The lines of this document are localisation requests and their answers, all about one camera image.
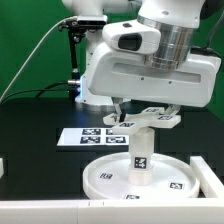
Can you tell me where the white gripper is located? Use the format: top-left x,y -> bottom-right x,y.
86,43 -> 221,122

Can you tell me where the white cross-shaped table base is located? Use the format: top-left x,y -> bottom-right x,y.
103,107 -> 181,135

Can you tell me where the white round table top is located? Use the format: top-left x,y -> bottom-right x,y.
83,152 -> 200,200

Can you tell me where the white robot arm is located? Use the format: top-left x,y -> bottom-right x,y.
62,0 -> 221,108

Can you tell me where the white marker sheet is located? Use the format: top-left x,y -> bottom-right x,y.
57,128 -> 129,146

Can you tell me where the white L-shaped border fence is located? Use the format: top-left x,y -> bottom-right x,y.
0,156 -> 224,224

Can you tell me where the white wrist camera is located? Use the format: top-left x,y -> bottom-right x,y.
102,20 -> 161,55

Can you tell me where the black cable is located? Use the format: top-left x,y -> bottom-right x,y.
0,80 -> 82,106

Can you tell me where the grey camera cable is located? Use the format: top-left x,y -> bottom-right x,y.
0,17 -> 78,103

